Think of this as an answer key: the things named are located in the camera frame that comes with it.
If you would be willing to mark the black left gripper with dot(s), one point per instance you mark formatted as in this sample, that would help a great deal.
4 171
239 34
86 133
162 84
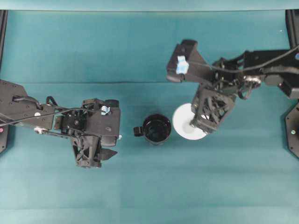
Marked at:
72 125

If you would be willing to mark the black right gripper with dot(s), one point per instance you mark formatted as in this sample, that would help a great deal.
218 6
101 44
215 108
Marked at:
213 102

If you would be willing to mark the white paper cup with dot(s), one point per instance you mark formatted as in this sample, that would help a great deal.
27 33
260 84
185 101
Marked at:
181 121

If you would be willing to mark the black cup holder with handle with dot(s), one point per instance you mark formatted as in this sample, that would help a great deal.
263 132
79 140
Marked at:
156 129

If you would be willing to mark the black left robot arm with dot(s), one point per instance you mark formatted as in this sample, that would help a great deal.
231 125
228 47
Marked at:
17 108

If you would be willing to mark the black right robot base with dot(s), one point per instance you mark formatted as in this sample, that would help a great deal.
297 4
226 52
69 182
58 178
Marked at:
292 86

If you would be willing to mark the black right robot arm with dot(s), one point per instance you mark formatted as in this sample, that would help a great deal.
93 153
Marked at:
272 67

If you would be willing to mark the teal table cloth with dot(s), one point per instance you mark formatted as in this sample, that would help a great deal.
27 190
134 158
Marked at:
241 174

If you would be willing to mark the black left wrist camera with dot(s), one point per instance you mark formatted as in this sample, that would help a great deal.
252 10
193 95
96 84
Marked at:
103 118

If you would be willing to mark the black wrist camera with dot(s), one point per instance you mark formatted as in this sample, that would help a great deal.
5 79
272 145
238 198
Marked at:
187 65
103 118

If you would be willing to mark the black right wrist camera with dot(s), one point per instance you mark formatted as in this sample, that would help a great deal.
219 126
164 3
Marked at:
187 65

